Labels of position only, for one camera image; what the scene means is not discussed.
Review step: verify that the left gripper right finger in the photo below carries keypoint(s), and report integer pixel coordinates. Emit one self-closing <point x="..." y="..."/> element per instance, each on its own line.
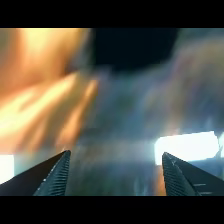
<point x="181" y="181"/>

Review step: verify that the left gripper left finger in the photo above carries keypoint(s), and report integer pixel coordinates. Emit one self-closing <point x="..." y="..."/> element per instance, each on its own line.
<point x="50" y="180"/>

